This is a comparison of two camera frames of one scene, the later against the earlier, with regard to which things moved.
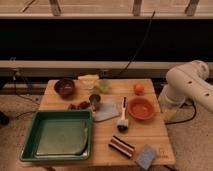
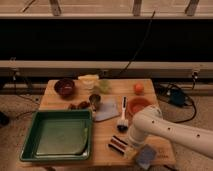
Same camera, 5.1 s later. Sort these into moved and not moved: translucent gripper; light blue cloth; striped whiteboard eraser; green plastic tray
Moved: translucent gripper
Not moved: green plastic tray; striped whiteboard eraser; light blue cloth
